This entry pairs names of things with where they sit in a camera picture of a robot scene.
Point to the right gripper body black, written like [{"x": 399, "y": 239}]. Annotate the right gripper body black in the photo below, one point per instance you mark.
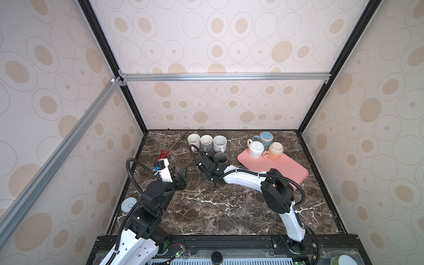
[{"x": 216, "y": 165}]

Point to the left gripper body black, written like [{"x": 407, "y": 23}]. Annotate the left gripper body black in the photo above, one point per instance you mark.
[{"x": 178, "y": 184}]

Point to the black mug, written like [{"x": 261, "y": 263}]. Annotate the black mug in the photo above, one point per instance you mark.
[{"x": 221, "y": 157}]

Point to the speckled cream mug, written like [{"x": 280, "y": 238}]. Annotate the speckled cream mug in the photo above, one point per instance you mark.
[{"x": 219, "y": 143}]

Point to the light grey mug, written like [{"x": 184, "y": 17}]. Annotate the light grey mug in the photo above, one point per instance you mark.
[{"x": 206, "y": 143}]

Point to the pale pink mug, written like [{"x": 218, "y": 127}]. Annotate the pale pink mug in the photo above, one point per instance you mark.
[{"x": 194, "y": 139}]

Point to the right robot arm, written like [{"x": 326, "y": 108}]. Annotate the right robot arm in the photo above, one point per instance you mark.
[{"x": 282, "y": 195}]

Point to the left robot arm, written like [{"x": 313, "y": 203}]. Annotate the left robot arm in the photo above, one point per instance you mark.
[{"x": 140, "y": 238}]

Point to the white ribbed mug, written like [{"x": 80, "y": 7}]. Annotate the white ribbed mug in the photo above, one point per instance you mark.
[{"x": 255, "y": 149}]

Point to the blue butterfly mug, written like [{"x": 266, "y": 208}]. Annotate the blue butterfly mug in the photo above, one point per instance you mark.
[{"x": 266, "y": 138}]

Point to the cream and salmon mug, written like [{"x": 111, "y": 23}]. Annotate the cream and salmon mug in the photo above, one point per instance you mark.
[{"x": 274, "y": 152}]

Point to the pink plastic tray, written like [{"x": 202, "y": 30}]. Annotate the pink plastic tray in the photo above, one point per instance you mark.
[{"x": 285, "y": 165}]

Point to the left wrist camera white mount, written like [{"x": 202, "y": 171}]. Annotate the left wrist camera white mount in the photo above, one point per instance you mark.
[{"x": 162, "y": 171}]

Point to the red handled tongs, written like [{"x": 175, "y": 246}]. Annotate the red handled tongs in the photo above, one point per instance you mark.
[{"x": 165, "y": 151}]

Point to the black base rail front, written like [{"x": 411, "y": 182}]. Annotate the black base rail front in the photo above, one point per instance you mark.
[{"x": 260, "y": 250}]

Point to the horizontal aluminium rail back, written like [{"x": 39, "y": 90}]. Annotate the horizontal aluminium rail back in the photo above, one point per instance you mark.
[{"x": 226, "y": 77}]

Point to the diagonal aluminium rail left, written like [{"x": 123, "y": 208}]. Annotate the diagonal aluminium rail left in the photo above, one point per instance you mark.
[{"x": 24, "y": 202}]

